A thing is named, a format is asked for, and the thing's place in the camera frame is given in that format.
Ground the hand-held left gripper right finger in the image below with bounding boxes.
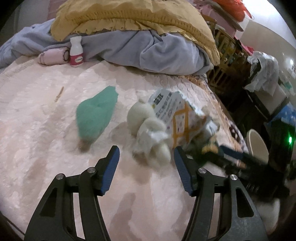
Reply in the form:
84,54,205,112
173,146,270,241

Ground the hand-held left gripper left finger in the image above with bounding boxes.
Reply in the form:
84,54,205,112
24,145,121,241

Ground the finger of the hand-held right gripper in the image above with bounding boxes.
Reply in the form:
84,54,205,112
192,145,289,200
218,144,271,169

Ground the white plastic bucket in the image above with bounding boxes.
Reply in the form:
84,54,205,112
246,129,270,163

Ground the white printed paper bag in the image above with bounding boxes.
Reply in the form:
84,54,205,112
148,88,220,149

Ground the cream plush toy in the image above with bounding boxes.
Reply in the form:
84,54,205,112
127,98,173,166

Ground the brown white fleece blanket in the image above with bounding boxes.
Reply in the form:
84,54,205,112
185,74,248,153

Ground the blue tissue pack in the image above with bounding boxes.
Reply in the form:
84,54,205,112
266,103,296,130

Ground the white fuzzy cloth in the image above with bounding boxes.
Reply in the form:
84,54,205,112
254,197,281,232

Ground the green plush sock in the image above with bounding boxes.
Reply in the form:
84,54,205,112
76,85,119,151

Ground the large white plastic bag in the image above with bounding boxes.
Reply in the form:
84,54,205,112
244,51,281,95

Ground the pink quilted bedspread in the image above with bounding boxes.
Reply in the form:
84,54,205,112
0,59,232,241

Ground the wooden baby crib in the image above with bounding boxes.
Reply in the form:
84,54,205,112
207,19,252,93

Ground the white pill bottle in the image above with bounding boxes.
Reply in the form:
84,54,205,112
69,36,85,67

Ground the blue-grey blanket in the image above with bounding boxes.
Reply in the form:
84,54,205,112
0,22,214,75

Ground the pink rolled pouch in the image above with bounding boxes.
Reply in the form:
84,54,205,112
38,46,71,66

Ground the pink storage box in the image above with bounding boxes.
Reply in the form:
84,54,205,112
199,5,243,30

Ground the red plastic bag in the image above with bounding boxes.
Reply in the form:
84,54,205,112
213,0,252,19

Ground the yellow frilled pillow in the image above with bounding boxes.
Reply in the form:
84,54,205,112
50,0,220,65

